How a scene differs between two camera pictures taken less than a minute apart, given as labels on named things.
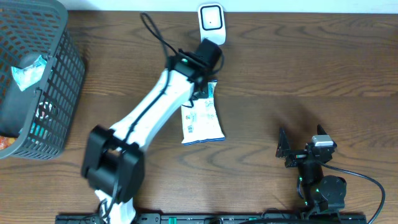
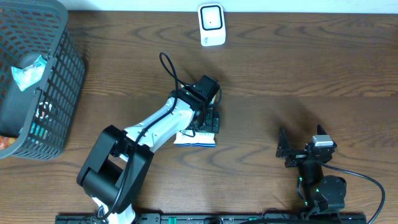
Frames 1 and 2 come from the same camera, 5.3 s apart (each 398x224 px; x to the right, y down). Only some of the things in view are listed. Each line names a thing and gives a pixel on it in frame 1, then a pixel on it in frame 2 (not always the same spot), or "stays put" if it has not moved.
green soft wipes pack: x=30 y=74 stays put
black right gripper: x=296 y=156 stays put
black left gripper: x=201 y=92 → x=211 y=123
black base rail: x=218 y=218 stays put
